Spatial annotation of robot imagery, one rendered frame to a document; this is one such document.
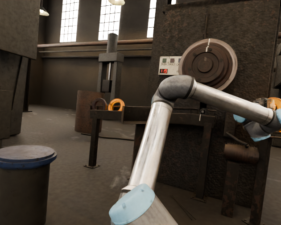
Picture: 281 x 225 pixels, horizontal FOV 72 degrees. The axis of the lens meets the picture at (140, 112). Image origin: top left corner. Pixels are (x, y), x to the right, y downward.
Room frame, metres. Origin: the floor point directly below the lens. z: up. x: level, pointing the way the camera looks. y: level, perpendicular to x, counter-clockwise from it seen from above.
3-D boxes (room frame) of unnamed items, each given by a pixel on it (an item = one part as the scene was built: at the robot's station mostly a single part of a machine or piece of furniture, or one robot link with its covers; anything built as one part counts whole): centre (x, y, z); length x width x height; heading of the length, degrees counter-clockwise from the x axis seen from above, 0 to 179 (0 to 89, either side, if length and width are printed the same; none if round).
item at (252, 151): (1.40, -0.76, 0.27); 0.22 x 0.13 x 0.53; 65
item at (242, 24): (2.06, -0.70, 0.88); 1.08 x 0.73 x 1.76; 65
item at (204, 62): (1.58, -0.48, 1.11); 0.28 x 0.06 x 0.28; 65
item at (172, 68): (1.91, -0.26, 1.15); 0.26 x 0.02 x 0.18; 65
